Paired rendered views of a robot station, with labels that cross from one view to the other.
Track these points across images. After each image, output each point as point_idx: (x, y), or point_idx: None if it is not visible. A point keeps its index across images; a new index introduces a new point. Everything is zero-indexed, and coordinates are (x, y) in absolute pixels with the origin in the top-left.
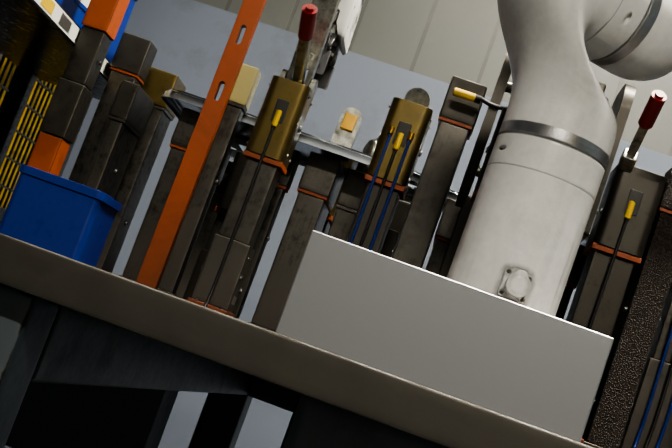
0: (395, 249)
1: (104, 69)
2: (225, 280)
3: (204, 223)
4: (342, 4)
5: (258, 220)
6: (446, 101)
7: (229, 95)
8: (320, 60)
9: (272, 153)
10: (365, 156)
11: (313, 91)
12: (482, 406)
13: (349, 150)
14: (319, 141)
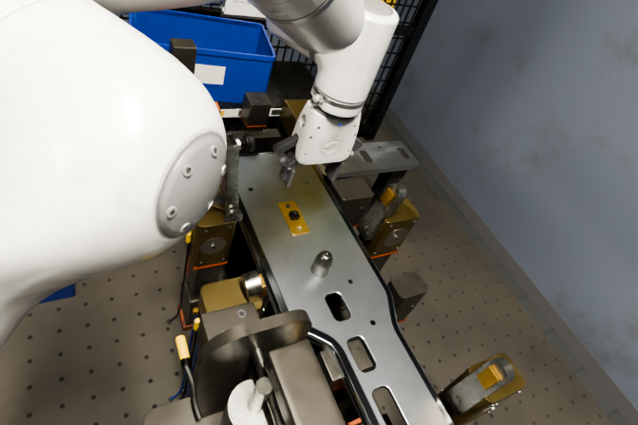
0: (188, 396)
1: (239, 114)
2: (185, 310)
3: (375, 190)
4: (300, 132)
5: (196, 289)
6: (197, 331)
7: None
8: (283, 176)
9: (190, 258)
10: (265, 283)
11: (229, 220)
12: None
13: (260, 270)
14: (252, 249)
